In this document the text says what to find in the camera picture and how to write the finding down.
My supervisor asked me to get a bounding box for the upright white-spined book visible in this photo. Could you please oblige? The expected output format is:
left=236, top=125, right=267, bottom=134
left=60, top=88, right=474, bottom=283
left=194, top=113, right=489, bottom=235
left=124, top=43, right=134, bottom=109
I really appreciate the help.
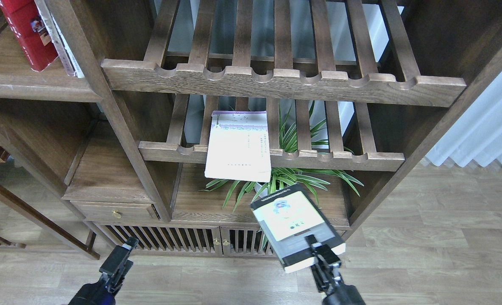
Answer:
left=35, top=0, right=84, bottom=78

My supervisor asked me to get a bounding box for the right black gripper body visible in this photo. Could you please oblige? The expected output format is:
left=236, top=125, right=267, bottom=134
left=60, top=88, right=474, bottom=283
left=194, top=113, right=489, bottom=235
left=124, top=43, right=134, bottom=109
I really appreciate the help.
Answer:
left=310, top=263, right=365, bottom=305

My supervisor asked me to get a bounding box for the green spider plant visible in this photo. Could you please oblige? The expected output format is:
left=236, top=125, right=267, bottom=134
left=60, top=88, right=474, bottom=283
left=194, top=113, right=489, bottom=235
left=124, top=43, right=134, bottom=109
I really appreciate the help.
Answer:
left=200, top=102, right=364, bottom=251

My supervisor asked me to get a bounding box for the brass drawer knob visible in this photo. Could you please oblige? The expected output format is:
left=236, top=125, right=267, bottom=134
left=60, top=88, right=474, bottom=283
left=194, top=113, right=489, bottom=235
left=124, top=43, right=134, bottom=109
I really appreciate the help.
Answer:
left=113, top=210, right=122, bottom=219

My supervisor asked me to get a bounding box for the yellow and black thick book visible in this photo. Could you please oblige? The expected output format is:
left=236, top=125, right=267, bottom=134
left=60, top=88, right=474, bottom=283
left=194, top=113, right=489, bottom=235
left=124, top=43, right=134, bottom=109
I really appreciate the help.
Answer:
left=250, top=185, right=346, bottom=273

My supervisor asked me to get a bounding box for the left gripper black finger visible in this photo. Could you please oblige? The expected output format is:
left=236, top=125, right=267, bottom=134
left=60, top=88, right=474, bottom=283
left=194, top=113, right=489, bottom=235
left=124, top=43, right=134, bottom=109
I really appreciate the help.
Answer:
left=99, top=237, right=139, bottom=278

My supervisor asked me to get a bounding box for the white curtain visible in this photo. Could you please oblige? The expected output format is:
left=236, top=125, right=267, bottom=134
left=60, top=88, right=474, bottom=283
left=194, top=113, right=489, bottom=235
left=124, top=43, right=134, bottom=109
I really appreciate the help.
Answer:
left=425, top=71, right=502, bottom=167

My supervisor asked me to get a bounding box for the pale lilac paperback book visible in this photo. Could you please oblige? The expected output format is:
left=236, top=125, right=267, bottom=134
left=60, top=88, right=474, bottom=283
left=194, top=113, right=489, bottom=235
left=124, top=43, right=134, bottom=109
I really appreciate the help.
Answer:
left=204, top=111, right=272, bottom=182

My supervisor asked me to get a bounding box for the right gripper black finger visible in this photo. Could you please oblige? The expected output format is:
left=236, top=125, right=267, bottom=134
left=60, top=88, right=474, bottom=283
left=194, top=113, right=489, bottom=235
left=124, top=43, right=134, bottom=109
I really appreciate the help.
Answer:
left=305, top=234, right=341, bottom=268

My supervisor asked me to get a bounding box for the dark wooden bookshelf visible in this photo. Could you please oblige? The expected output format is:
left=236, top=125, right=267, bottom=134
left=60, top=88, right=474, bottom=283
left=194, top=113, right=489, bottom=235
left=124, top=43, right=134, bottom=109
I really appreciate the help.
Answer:
left=0, top=0, right=502, bottom=257

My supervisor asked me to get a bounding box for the red paperback book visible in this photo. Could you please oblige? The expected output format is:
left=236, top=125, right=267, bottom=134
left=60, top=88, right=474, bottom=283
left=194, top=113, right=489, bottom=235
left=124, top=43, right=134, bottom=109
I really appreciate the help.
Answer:
left=0, top=0, right=58, bottom=72

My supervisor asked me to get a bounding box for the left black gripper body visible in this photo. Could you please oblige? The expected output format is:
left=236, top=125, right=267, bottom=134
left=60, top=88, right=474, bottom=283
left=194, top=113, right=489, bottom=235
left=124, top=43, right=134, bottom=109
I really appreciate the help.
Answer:
left=69, top=272, right=126, bottom=305

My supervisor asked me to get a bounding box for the white plant pot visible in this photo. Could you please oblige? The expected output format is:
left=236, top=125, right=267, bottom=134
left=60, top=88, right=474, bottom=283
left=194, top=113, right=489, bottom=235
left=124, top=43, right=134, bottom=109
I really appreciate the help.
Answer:
left=252, top=182, right=291, bottom=202

